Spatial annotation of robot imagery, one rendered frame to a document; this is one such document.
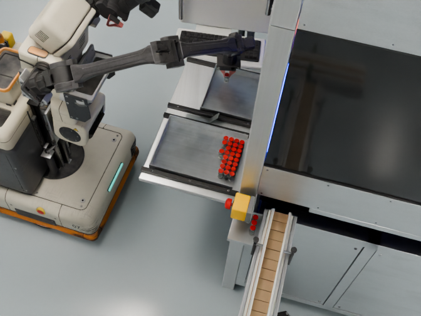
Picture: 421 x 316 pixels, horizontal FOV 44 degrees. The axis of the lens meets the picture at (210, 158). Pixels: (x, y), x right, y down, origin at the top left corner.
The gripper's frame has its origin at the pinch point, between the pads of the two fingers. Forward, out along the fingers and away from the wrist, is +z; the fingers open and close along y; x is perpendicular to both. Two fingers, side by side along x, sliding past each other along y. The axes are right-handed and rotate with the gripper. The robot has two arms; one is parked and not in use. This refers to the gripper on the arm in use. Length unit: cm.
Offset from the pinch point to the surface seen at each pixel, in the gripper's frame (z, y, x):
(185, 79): 4.7, -18.1, 0.4
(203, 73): 4.5, -10.0, 4.2
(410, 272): 18, 74, -82
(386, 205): -25, 50, -76
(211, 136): 4.1, -6.2, -30.8
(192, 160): 4.3, -13.9, -43.0
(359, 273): 31, 59, -78
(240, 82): 3.8, 6.7, -0.4
